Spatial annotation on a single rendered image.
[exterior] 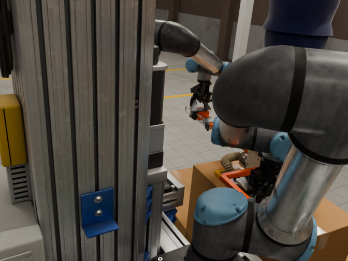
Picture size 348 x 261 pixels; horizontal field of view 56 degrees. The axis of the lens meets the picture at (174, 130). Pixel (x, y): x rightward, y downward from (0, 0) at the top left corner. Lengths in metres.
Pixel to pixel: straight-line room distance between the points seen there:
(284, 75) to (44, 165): 0.48
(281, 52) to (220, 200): 0.42
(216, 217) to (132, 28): 0.43
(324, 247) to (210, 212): 0.72
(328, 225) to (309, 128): 0.95
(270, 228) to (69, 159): 0.43
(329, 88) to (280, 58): 0.07
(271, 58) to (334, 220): 1.06
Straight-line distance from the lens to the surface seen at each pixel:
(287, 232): 0.72
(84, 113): 0.66
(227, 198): 0.78
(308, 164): 0.54
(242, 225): 0.76
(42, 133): 0.66
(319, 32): 1.20
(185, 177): 2.24
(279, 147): 0.81
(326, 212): 1.45
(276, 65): 0.42
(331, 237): 1.38
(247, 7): 4.50
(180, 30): 1.27
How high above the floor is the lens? 1.69
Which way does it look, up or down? 23 degrees down
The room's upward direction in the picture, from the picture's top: 5 degrees clockwise
